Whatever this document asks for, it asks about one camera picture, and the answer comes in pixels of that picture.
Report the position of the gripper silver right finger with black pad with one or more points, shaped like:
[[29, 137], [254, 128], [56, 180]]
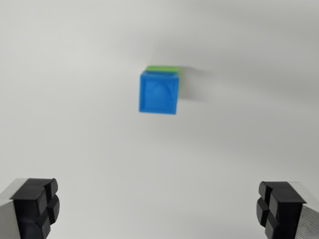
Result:
[[286, 211]]

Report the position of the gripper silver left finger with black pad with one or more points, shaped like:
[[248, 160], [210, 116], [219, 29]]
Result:
[[30, 211]]

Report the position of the blue cube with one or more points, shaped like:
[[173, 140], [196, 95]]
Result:
[[158, 93]]

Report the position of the green cube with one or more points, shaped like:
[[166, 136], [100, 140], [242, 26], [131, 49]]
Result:
[[162, 68]]

